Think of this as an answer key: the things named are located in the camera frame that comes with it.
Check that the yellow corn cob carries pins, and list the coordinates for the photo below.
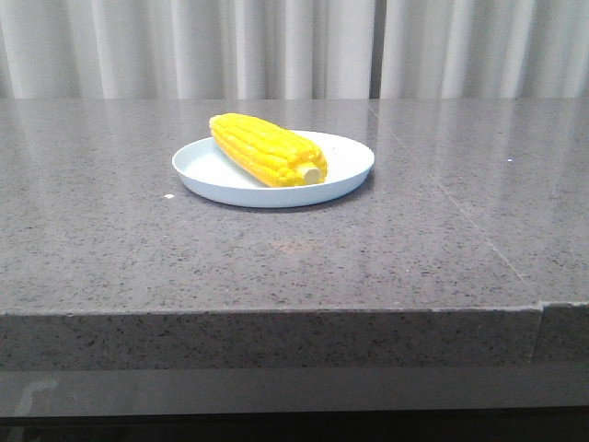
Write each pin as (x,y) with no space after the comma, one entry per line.
(275,156)

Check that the white pleated curtain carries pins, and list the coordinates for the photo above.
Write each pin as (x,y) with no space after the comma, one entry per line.
(294,49)

